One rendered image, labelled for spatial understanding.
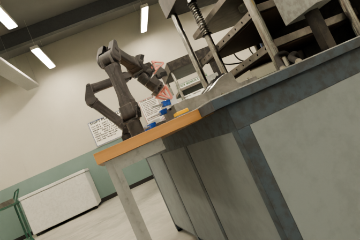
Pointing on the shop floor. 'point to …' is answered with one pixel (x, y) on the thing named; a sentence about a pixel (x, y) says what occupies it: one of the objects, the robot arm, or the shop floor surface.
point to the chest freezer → (60, 201)
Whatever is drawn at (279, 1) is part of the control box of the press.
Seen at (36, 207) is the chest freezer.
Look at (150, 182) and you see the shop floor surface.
